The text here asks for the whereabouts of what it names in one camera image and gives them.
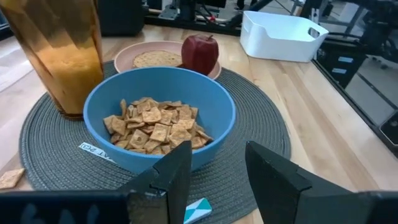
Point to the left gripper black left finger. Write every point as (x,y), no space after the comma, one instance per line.
(168,193)

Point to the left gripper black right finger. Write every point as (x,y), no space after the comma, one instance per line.
(280,193)

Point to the blue bowl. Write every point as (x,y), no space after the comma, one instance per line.
(161,84)

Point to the red apple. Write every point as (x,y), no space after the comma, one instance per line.
(199,54)

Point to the white plastic bin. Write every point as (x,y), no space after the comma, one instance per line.
(280,40)

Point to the teal white patterned tag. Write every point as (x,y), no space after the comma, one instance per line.
(197,211)

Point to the cinnamon cereal squares heap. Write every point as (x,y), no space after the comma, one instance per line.
(158,127)

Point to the grey round woven placemat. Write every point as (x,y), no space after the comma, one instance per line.
(255,124)

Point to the white label strip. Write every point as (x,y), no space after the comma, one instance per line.
(96,152)

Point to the pink plate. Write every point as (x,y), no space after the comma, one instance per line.
(124,60)

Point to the stray cereal square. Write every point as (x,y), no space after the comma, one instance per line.
(11,179)

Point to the black two-slot toaster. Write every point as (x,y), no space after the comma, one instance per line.
(121,18)

